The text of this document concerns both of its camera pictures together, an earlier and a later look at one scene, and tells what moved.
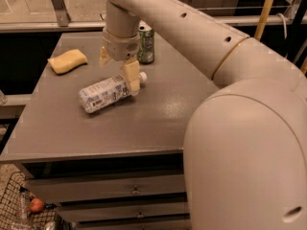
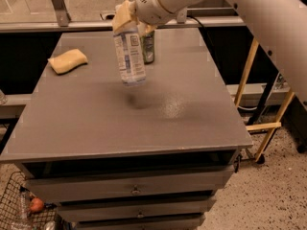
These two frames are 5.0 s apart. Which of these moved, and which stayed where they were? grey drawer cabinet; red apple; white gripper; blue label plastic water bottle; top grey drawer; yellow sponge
Moved: blue label plastic water bottle; white gripper
Stayed: top grey drawer; grey drawer cabinet; yellow sponge; red apple
